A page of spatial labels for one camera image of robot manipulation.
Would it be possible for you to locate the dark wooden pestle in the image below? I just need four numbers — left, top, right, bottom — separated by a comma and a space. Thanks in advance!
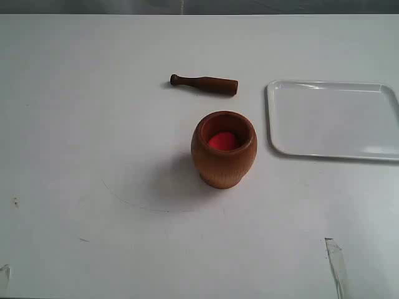
170, 74, 239, 96

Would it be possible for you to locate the wooden mortar cup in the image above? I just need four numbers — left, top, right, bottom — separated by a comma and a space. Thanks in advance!
191, 111, 257, 189

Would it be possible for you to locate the red ball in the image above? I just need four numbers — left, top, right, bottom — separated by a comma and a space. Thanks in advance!
208, 131, 240, 151

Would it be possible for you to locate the white rectangular tray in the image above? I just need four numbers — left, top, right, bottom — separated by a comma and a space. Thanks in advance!
266, 80, 398, 162

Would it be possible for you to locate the clear tape strip right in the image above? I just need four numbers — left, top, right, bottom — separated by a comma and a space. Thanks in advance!
325, 238, 349, 299

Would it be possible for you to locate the clear tape piece left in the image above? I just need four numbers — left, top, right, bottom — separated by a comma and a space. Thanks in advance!
0, 264, 11, 291

